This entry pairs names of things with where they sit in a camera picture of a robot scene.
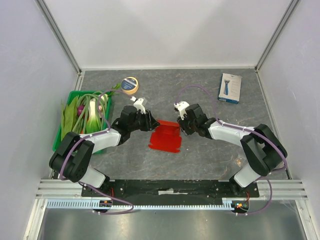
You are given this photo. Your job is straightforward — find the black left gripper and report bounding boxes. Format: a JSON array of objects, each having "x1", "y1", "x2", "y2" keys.
[{"x1": 129, "y1": 109, "x2": 160, "y2": 132}]

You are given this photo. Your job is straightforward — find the red paper box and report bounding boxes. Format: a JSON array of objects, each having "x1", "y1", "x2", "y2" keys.
[{"x1": 148, "y1": 120, "x2": 182, "y2": 153}]

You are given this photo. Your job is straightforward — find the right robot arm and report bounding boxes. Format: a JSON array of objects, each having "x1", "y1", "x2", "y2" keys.
[{"x1": 174, "y1": 101, "x2": 288, "y2": 197}]

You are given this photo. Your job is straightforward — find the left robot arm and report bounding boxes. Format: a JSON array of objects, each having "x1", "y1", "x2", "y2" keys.
[{"x1": 49, "y1": 105, "x2": 160, "y2": 197}]

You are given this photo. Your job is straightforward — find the razor package box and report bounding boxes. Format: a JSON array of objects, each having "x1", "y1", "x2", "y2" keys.
[{"x1": 217, "y1": 73, "x2": 242, "y2": 104}]

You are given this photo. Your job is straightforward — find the masking tape roll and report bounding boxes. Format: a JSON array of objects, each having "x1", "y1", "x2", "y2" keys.
[{"x1": 120, "y1": 76, "x2": 139, "y2": 95}]

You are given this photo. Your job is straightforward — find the bok choy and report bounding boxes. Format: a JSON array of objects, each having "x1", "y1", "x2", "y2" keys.
[{"x1": 85, "y1": 98, "x2": 101, "y2": 134}]

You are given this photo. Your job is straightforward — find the green long beans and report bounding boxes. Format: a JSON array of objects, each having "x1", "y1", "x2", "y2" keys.
[{"x1": 69, "y1": 91, "x2": 111, "y2": 136}]

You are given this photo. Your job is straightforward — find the purple onion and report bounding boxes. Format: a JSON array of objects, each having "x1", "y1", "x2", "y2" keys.
[{"x1": 77, "y1": 105, "x2": 85, "y2": 117}]

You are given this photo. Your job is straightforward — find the green leafy vegetables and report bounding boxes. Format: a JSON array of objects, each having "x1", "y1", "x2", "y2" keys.
[{"x1": 60, "y1": 96, "x2": 79, "y2": 141}]

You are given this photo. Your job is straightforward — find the green plastic tray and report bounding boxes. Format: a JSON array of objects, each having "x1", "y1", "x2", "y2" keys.
[{"x1": 52, "y1": 90, "x2": 114, "y2": 153}]

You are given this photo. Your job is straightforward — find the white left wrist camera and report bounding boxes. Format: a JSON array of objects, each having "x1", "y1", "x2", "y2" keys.
[{"x1": 130, "y1": 96, "x2": 147, "y2": 114}]

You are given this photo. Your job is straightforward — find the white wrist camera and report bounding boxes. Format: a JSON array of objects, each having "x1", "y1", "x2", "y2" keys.
[
  {"x1": 173, "y1": 101, "x2": 190, "y2": 120},
  {"x1": 130, "y1": 96, "x2": 147, "y2": 114}
]

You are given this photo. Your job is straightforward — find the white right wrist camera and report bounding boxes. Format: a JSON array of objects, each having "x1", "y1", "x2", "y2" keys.
[{"x1": 173, "y1": 101, "x2": 190, "y2": 120}]

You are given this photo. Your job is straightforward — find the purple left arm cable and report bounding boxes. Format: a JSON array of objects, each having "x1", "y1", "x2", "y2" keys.
[{"x1": 58, "y1": 89, "x2": 137, "y2": 216}]

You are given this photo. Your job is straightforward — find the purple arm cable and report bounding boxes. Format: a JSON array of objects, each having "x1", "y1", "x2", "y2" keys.
[
  {"x1": 58, "y1": 89, "x2": 137, "y2": 216},
  {"x1": 174, "y1": 85, "x2": 288, "y2": 216}
]

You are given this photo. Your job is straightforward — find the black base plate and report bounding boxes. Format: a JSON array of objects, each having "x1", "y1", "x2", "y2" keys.
[{"x1": 81, "y1": 178, "x2": 260, "y2": 206}]

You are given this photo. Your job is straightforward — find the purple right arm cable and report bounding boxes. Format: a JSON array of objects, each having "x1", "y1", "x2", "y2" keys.
[{"x1": 174, "y1": 85, "x2": 288, "y2": 216}]

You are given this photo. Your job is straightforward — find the slotted cable duct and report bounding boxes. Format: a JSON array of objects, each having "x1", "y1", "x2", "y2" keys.
[{"x1": 46, "y1": 198, "x2": 237, "y2": 210}]

